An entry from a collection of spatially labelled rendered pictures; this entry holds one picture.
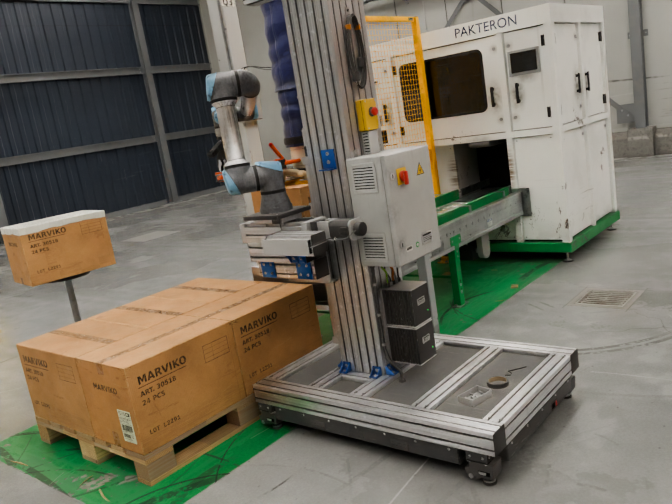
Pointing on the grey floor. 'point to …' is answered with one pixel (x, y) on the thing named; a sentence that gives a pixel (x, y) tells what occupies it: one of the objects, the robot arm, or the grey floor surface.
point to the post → (429, 287)
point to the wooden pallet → (161, 467)
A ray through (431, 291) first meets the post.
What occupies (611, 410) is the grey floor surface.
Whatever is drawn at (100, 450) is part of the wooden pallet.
